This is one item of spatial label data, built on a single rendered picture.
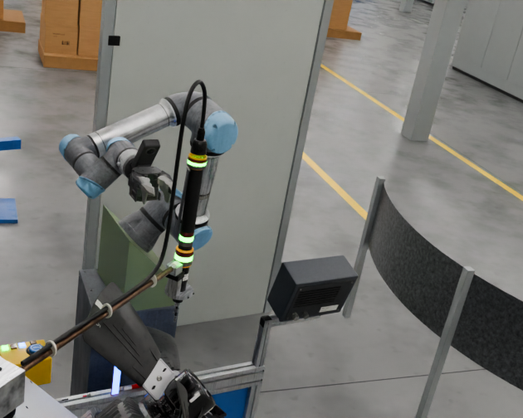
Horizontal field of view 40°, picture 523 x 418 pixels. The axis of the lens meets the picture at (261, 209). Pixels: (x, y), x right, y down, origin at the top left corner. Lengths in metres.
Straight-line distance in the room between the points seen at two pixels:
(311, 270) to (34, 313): 2.22
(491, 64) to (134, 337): 11.26
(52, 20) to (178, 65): 5.70
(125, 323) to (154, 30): 1.96
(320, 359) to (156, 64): 1.90
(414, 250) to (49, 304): 2.10
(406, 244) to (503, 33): 9.02
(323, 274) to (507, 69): 10.12
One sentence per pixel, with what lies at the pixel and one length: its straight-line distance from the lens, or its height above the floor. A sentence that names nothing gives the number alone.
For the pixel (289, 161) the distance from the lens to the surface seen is 4.09.
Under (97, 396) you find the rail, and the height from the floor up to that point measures 0.85.
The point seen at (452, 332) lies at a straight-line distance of 3.61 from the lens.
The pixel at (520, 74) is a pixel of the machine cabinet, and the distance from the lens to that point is 12.18.
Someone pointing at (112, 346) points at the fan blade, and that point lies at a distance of 1.77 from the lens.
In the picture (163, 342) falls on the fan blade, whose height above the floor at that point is 1.18.
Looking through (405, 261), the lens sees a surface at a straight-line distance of 3.84.
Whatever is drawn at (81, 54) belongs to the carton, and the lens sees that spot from 9.33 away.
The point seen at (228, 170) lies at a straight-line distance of 3.92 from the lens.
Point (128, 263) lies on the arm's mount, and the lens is 2.45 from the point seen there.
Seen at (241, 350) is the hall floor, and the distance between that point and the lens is 4.19.
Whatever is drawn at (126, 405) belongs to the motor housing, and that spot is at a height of 1.19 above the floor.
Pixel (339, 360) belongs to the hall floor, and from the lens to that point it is 4.29.
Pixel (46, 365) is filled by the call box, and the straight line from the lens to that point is 2.22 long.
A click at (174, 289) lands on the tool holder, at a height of 1.48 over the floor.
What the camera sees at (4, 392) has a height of 1.56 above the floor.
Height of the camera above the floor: 2.40
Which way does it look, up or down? 24 degrees down
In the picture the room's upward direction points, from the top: 10 degrees clockwise
